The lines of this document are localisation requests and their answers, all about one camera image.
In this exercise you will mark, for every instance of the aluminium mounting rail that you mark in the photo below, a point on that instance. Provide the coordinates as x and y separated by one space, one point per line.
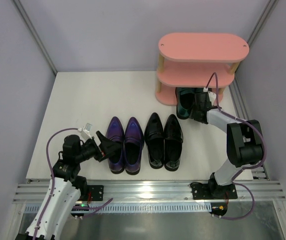
148 191

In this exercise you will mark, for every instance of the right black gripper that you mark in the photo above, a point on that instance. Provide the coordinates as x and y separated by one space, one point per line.
201 100

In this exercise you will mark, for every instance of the green metallic shoe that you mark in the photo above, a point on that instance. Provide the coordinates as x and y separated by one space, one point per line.
185 101

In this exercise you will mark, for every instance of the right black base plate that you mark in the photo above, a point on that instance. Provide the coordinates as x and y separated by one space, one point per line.
212 191

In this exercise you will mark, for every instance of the pink three-tier shoe shelf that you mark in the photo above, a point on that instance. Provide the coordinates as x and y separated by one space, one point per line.
197 60

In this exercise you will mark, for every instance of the left aluminium frame post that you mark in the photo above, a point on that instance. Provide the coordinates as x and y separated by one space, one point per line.
28 23

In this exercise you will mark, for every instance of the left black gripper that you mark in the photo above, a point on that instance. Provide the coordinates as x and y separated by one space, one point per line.
100 150

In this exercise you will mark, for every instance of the purple right shoe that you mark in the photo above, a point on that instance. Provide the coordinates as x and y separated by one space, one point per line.
133 146

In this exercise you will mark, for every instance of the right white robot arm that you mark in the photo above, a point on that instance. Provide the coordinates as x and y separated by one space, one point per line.
228 172

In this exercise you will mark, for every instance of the purple shoe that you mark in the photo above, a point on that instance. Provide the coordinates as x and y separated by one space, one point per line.
133 146
115 133

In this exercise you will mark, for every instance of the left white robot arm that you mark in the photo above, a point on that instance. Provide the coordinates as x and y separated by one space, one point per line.
66 187

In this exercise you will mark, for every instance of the aluminium frame post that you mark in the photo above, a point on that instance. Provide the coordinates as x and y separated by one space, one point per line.
28 23
267 12

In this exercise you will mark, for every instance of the purple left shoe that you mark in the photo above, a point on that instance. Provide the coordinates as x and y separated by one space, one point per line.
115 133

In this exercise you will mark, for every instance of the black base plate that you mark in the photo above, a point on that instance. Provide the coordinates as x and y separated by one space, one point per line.
212 191
92 193

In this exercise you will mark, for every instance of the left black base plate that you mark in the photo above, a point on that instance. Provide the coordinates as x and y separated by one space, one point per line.
92 193

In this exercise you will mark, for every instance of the slotted grey cable duct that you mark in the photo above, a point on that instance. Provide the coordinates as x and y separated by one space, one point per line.
155 207

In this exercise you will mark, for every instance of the right aluminium frame post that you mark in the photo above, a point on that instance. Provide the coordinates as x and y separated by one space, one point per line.
267 12

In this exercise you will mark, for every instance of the black glossy shoe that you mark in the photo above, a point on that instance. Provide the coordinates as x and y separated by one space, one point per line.
154 139
173 139

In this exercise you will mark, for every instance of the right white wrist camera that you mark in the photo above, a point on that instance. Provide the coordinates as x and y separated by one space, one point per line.
212 95

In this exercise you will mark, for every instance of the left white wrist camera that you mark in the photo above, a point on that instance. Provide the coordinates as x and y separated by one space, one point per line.
87 130

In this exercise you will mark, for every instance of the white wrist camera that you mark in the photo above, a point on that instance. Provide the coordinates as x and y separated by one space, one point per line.
87 130
212 95

